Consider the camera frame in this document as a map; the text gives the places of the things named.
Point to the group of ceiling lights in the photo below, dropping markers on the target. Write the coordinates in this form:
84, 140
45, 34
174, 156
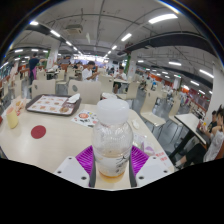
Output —
162, 18

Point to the white label red print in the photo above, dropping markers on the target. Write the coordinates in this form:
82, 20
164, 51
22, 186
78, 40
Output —
161, 157

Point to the flat round red coaster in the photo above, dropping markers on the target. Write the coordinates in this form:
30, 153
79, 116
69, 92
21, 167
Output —
38, 132

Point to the person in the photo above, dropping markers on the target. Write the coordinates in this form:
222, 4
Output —
33, 66
88, 72
213, 146
120, 76

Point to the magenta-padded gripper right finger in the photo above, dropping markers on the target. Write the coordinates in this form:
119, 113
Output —
151, 168

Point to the printed paper flyer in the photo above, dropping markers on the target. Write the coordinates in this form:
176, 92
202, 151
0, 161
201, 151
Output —
85, 117

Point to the red paper cup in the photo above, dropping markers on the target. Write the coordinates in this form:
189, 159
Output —
108, 95

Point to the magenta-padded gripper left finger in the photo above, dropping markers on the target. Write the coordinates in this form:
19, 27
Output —
71, 168

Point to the group of beige chairs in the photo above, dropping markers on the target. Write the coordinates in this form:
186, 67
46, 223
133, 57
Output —
85, 91

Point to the clear plastic wrapper purple packet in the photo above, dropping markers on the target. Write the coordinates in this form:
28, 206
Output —
147, 149

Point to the white napkin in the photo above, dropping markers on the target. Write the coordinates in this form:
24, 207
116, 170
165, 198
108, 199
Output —
74, 98

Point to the white neighbouring table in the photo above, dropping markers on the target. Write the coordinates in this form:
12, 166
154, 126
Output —
190, 121

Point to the yellow cup pink inside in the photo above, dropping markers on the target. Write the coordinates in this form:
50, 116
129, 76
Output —
12, 118

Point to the clear tea bottle white cap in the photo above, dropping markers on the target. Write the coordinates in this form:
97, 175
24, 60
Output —
112, 143

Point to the dark food tray menu liner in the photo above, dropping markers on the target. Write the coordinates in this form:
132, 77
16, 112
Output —
50, 104

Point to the white crumpled tissue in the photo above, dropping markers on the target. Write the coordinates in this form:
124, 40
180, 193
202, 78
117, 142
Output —
136, 124

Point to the ceiling air conditioner unit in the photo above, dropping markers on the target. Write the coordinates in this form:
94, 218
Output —
73, 29

